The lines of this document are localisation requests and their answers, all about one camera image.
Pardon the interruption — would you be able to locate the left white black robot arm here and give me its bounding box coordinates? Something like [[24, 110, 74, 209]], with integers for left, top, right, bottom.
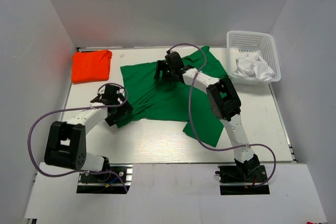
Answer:
[[44, 83, 133, 182]]

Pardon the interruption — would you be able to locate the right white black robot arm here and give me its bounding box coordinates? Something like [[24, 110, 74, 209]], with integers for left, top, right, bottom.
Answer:
[[154, 51, 260, 182]]

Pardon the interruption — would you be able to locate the white perforated plastic basket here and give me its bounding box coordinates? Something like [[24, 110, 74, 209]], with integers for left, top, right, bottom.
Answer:
[[226, 30, 281, 86]]

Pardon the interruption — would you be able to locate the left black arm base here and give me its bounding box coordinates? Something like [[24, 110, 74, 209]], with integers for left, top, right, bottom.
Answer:
[[76, 164, 133, 195]]

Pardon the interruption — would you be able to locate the green polo shirt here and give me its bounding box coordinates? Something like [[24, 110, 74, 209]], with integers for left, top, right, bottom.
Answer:
[[117, 62, 224, 147]]

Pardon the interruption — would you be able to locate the folded orange t shirt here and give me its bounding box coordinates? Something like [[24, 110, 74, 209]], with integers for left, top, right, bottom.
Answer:
[[71, 50, 112, 84]]

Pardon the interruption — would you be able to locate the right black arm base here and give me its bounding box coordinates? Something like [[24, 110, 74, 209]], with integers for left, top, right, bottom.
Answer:
[[215, 165, 270, 196]]

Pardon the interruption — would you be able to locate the crumpled white t shirt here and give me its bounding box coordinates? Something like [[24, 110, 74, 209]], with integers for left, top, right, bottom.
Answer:
[[233, 52, 275, 82]]

